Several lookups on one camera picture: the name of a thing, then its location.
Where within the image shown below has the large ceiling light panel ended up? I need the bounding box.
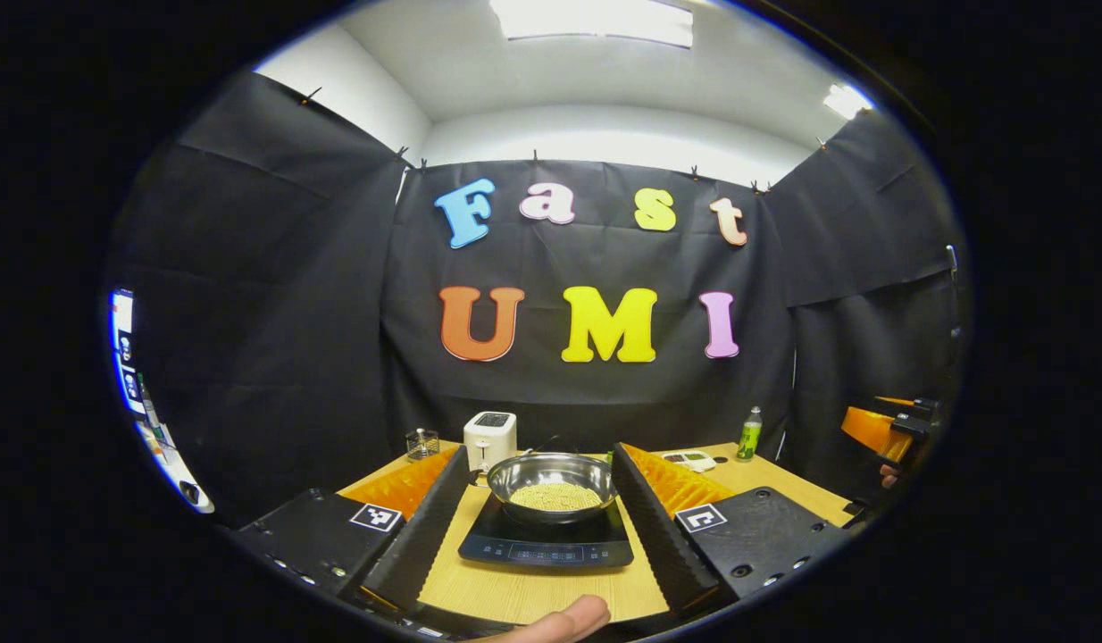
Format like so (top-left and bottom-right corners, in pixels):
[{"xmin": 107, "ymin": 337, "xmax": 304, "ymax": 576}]
[{"xmin": 490, "ymin": 0, "xmax": 695, "ymax": 48}]

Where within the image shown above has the white toaster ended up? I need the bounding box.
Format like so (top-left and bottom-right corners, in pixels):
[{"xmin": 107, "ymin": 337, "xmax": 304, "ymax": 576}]
[{"xmin": 463, "ymin": 411, "xmax": 518, "ymax": 474}]

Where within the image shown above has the black induction cooktop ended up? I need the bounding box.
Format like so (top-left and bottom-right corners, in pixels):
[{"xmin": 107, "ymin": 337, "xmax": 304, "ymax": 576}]
[{"xmin": 458, "ymin": 489, "xmax": 635, "ymax": 570}]

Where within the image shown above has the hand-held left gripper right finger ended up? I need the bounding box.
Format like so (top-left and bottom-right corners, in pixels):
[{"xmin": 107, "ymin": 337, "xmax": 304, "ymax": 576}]
[{"xmin": 611, "ymin": 442, "xmax": 851, "ymax": 617}]

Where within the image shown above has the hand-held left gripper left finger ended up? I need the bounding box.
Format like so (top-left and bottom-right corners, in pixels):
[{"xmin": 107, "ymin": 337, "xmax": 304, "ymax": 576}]
[{"xmin": 234, "ymin": 445, "xmax": 472, "ymax": 617}]

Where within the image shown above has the black backdrop cloth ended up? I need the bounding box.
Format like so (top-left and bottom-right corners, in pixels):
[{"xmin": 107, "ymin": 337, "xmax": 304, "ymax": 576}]
[{"xmin": 104, "ymin": 71, "xmax": 972, "ymax": 528}]

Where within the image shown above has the small ceiling light panel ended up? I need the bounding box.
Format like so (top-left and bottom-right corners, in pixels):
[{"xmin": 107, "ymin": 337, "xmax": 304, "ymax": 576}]
[{"xmin": 823, "ymin": 83, "xmax": 875, "ymax": 120}]

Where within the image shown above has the steel pot with beans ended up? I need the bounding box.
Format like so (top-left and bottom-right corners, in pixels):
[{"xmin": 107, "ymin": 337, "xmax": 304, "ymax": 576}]
[{"xmin": 486, "ymin": 452, "xmax": 619, "ymax": 525}]

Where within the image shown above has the green drink bottle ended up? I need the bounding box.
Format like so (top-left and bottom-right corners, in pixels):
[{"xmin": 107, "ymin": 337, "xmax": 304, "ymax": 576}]
[{"xmin": 737, "ymin": 406, "xmax": 764, "ymax": 463}]

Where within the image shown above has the row of black cloth clips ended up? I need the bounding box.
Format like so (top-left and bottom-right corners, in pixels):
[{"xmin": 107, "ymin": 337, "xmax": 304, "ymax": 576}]
[{"xmin": 301, "ymin": 88, "xmax": 829, "ymax": 196}]

